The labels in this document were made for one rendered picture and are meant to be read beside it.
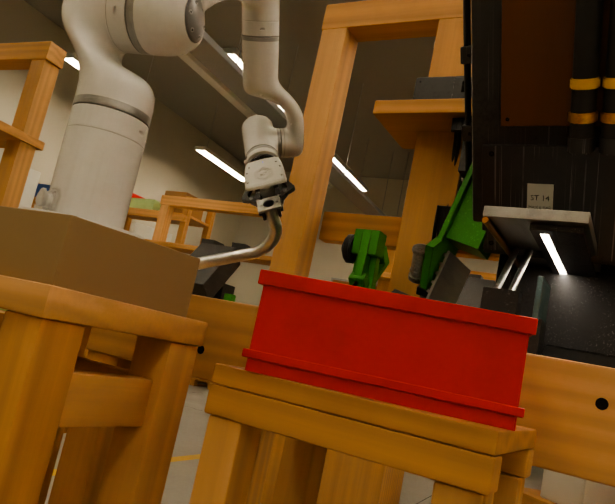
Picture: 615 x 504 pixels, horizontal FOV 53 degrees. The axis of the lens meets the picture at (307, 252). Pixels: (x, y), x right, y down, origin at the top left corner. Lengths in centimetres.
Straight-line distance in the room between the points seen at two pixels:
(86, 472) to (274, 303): 71
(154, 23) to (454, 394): 69
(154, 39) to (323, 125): 96
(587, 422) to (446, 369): 28
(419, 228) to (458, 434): 109
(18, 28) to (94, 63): 839
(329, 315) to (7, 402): 39
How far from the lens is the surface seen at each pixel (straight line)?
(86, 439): 134
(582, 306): 134
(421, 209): 168
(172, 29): 102
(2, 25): 926
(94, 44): 106
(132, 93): 100
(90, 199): 96
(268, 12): 154
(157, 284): 95
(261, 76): 155
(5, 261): 89
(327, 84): 197
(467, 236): 124
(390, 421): 66
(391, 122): 174
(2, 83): 917
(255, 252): 151
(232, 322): 113
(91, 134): 98
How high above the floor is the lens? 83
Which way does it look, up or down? 9 degrees up
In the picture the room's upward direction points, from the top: 12 degrees clockwise
